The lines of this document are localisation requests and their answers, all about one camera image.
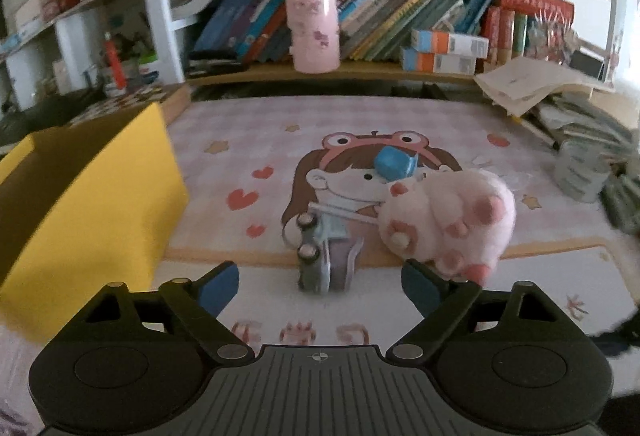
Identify pink plush paw toy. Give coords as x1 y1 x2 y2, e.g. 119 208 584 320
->
378 170 516 286

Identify grey toy car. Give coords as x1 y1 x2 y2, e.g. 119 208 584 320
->
296 212 364 295

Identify pink cartoon desk mat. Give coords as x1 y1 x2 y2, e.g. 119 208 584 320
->
0 94 640 352

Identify blue pencil sharpener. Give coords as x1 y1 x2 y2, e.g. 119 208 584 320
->
373 146 419 182

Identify yellow cardboard box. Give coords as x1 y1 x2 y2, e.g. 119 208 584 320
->
1 104 189 343

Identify wooden chessboard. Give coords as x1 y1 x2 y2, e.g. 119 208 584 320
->
68 84 192 126

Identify pile of papers and books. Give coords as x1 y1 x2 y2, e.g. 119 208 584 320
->
475 57 639 236

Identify white green-lidded jar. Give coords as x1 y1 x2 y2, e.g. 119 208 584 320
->
138 52 160 85

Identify orange white box lower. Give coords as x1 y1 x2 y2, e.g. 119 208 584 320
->
401 48 476 75

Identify orange white box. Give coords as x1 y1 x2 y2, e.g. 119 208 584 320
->
401 48 476 75
411 30 489 59

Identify orange white box upper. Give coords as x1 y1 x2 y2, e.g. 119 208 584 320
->
411 30 489 59

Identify red marker bottle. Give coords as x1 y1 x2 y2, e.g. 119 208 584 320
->
104 33 127 92

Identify row of leaning books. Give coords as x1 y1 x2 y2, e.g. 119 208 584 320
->
189 0 494 64

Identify red thick dictionary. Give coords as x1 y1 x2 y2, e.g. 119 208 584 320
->
495 0 575 23

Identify pink cylindrical pen holder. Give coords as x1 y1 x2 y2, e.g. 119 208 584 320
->
285 0 341 74

